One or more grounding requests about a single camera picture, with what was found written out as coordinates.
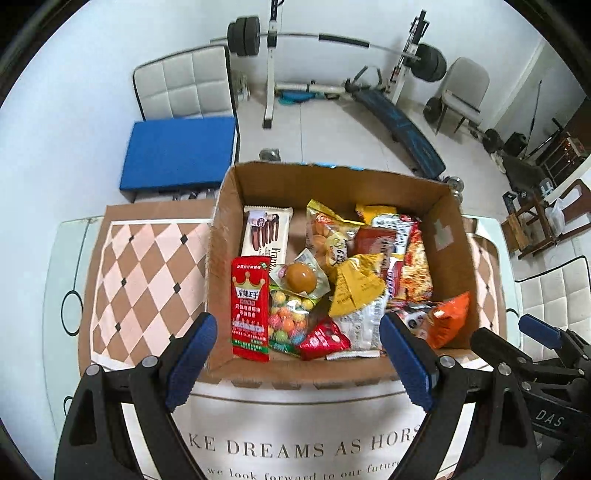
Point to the red crown print packet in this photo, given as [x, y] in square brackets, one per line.
[249, 314]

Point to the cardboard box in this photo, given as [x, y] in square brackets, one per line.
[277, 184]

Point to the barbell with black plates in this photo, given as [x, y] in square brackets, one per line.
[323, 38]

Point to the orange snack packet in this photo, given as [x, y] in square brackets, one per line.
[445, 323]

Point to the teal object under rack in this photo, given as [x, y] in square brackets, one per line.
[295, 98]

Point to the yellow snack packet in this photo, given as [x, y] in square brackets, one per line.
[358, 286]

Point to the small yellow packet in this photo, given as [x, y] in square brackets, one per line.
[374, 213]

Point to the yellow biscuit bag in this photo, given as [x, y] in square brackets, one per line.
[323, 230]

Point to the black weight plate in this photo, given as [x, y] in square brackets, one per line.
[491, 141]
[432, 110]

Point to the small dumbbell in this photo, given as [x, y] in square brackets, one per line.
[270, 153]
[455, 184]

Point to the black blue sit-up bench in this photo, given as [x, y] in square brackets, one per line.
[401, 124]

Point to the red orange noodle packet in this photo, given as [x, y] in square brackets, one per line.
[415, 267]

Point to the white quilted chair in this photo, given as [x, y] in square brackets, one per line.
[184, 83]
[558, 286]

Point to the black white snack packet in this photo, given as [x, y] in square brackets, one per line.
[411, 318]

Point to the checkered printed tablecloth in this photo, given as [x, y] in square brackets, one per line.
[147, 267]

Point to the colourful candy ball bag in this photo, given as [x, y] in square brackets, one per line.
[288, 318]

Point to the blue cushion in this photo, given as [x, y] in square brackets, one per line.
[175, 152]

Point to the grey snack packet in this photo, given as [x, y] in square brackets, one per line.
[360, 323]

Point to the small red snack packet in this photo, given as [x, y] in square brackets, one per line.
[323, 341]

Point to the chocolate biscuit stick packet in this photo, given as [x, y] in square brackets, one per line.
[268, 230]

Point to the clear packet with brown egg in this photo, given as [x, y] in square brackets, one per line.
[300, 277]

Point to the brown red snack packet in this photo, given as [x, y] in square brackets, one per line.
[374, 242]

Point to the grey chair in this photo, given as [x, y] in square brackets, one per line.
[466, 78]

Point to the wooden stool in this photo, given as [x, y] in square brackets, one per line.
[531, 221]

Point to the white plastic bag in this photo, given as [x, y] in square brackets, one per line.
[556, 214]

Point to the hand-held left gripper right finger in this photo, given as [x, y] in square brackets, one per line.
[406, 360]

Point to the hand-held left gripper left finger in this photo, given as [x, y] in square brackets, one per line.
[194, 355]

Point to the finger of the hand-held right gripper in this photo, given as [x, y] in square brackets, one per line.
[538, 327]
[494, 346]

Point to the white barbell rack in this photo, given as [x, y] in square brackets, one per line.
[270, 83]

